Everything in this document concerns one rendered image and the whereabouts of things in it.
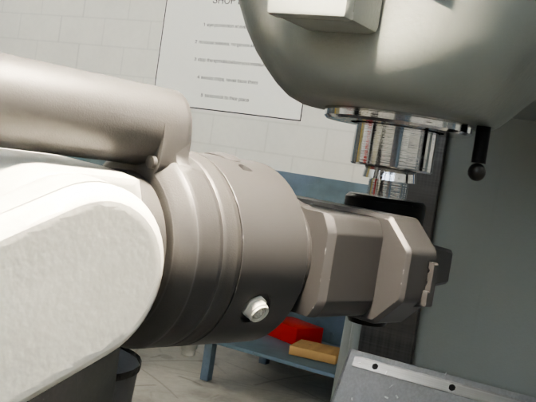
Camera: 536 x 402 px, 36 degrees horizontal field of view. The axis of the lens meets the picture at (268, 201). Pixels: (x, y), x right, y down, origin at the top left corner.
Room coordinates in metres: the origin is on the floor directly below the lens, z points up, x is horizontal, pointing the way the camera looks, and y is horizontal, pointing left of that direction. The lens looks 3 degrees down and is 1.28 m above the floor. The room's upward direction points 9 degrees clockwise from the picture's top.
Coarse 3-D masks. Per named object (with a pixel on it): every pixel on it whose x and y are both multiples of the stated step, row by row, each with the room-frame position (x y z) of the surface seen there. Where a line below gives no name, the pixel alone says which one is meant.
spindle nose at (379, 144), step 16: (368, 128) 0.47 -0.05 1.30; (384, 128) 0.46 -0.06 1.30; (400, 128) 0.46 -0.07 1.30; (416, 128) 0.46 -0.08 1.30; (368, 144) 0.46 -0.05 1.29; (384, 144) 0.46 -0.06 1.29; (400, 144) 0.46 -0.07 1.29; (416, 144) 0.46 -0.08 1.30; (432, 144) 0.47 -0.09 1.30; (352, 160) 0.48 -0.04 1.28; (368, 160) 0.46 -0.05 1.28; (384, 160) 0.46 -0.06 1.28; (400, 160) 0.46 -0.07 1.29; (416, 160) 0.46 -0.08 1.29; (432, 160) 0.47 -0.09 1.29
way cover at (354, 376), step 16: (352, 352) 0.88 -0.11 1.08; (352, 368) 0.87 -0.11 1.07; (368, 368) 0.86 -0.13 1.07; (384, 368) 0.85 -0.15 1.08; (400, 368) 0.85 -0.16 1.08; (416, 368) 0.84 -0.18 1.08; (352, 384) 0.86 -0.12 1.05; (368, 384) 0.85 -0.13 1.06; (384, 384) 0.84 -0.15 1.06; (400, 384) 0.84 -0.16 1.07; (416, 384) 0.83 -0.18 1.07; (432, 384) 0.82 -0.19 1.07; (448, 384) 0.82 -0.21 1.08; (464, 384) 0.81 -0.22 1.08; (480, 384) 0.81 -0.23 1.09; (336, 400) 0.85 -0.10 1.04; (352, 400) 0.85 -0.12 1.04; (368, 400) 0.84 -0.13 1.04; (384, 400) 0.83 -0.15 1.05; (400, 400) 0.83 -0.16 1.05; (416, 400) 0.82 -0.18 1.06; (432, 400) 0.82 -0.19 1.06; (448, 400) 0.81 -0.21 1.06; (464, 400) 0.81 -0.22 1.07; (480, 400) 0.80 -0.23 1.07; (496, 400) 0.79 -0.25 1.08; (512, 400) 0.79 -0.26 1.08; (528, 400) 0.78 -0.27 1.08
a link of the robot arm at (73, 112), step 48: (0, 96) 0.29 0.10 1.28; (48, 96) 0.30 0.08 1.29; (96, 96) 0.32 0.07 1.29; (144, 96) 0.33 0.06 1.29; (0, 144) 0.30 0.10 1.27; (48, 144) 0.31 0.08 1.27; (96, 144) 0.32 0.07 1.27; (144, 144) 0.33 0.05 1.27; (0, 192) 0.28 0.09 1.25; (144, 192) 0.33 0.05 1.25; (192, 192) 0.33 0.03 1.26; (192, 240) 0.33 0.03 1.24; (240, 240) 0.34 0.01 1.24; (192, 288) 0.33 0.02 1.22; (144, 336) 0.34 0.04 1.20; (192, 336) 0.35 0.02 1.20
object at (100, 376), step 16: (112, 352) 0.69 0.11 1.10; (96, 368) 0.67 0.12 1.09; (112, 368) 0.69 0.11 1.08; (64, 384) 0.63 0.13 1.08; (80, 384) 0.65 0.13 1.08; (96, 384) 0.67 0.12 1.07; (112, 384) 0.69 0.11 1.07; (32, 400) 0.59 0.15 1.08; (48, 400) 0.61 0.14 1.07; (64, 400) 0.63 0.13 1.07; (80, 400) 0.65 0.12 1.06; (96, 400) 0.67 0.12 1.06
